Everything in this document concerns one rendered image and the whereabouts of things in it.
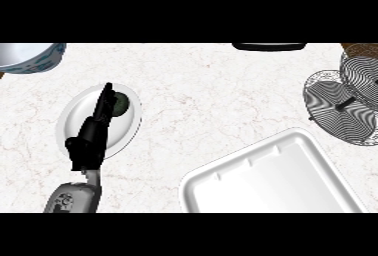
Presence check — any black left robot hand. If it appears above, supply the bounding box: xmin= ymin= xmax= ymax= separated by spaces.
xmin=64 ymin=82 xmax=116 ymax=172

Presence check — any dark green cupcake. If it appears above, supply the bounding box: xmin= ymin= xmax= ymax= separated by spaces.
xmin=111 ymin=92 xmax=132 ymax=118

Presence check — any white rectangular tray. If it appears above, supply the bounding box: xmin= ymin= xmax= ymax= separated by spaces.
xmin=179 ymin=127 xmax=370 ymax=214

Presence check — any white oval plate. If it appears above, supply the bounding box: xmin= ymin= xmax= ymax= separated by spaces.
xmin=55 ymin=82 xmax=145 ymax=161

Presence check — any white blue patterned bowl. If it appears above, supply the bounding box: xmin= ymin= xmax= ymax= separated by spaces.
xmin=0 ymin=43 xmax=68 ymax=75

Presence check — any black appliance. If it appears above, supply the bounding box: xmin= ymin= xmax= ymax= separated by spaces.
xmin=231 ymin=43 xmax=309 ymax=52

